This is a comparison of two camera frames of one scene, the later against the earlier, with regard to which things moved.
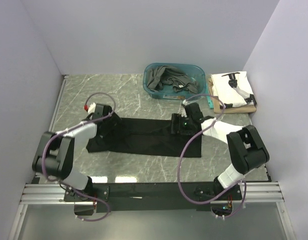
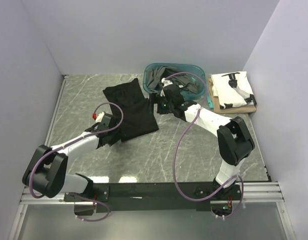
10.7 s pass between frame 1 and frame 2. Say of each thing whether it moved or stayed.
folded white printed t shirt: stayed
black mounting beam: stayed
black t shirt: moved
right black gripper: moved
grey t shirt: stayed
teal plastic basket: stayed
